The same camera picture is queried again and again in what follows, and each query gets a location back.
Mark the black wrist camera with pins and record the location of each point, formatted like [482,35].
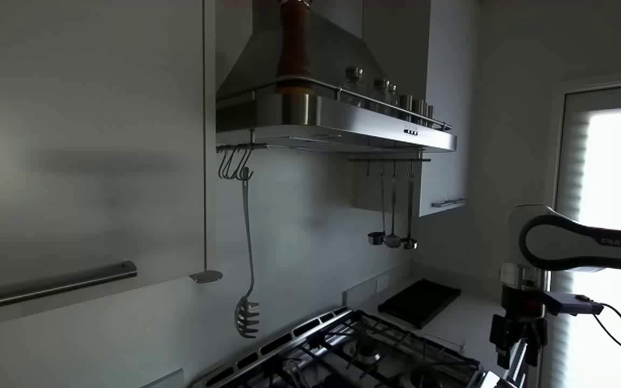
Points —
[571,304]

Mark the silver kitchen hood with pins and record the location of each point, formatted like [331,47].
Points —
[340,119]

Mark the bright window with frame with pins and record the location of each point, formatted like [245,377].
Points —
[612,172]

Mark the stainless steel gas stove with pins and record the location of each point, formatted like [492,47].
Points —
[354,355]

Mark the black rectangular tray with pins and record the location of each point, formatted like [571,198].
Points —
[419,302]

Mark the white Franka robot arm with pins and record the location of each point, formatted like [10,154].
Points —
[583,243]

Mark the metal hanging ladle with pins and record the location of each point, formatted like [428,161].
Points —
[392,239]
[411,243]

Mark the long metal utensil rail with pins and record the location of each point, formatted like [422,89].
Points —
[389,158]

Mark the small metal measuring ladle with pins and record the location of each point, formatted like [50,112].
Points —
[375,236]

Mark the brown wooden pepper mill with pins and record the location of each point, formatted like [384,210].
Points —
[294,44]

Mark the short metal hook rail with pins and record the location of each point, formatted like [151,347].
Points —
[241,147]

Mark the small metal spice jar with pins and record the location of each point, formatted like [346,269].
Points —
[422,106]
[430,110]
[392,92]
[382,87]
[405,101]
[354,72]

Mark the metal spiral whisk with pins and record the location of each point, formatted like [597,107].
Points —
[247,314]

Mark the grey under-cabinet bracket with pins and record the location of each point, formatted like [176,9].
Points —
[205,273]

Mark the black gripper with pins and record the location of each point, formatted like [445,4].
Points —
[523,300]

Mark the metal hanging hook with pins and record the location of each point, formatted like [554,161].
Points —
[232,171]
[220,168]
[247,172]

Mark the narrow white wall cabinet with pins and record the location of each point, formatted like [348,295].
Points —
[447,100]

